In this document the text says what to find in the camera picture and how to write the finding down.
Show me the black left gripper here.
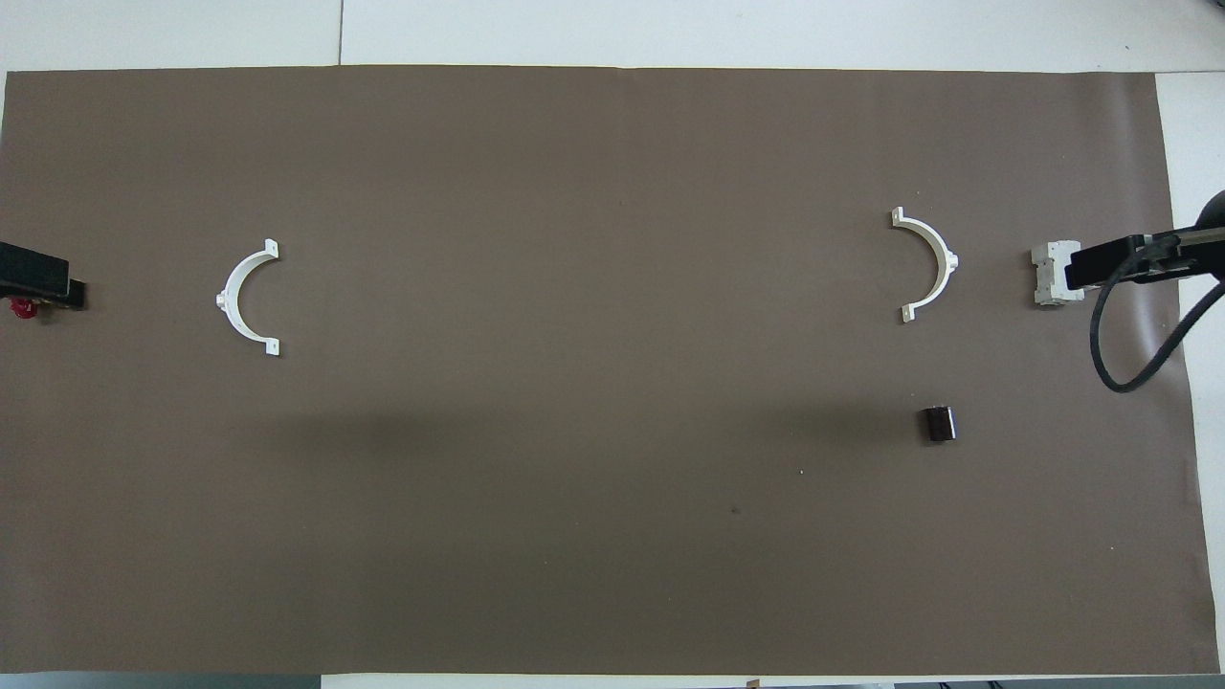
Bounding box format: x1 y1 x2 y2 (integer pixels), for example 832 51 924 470
0 241 88 311

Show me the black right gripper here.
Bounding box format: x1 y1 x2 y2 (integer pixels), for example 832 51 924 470
1064 232 1190 291

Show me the white half pipe clamp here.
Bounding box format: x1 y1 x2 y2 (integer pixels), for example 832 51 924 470
215 238 281 358
891 206 960 324

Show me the grey circuit breaker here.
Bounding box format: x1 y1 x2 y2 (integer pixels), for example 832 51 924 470
1030 239 1086 309

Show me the brown table mat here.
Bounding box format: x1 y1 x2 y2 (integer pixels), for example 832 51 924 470
0 65 1222 677

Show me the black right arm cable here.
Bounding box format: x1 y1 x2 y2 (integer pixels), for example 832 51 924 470
1090 230 1225 394

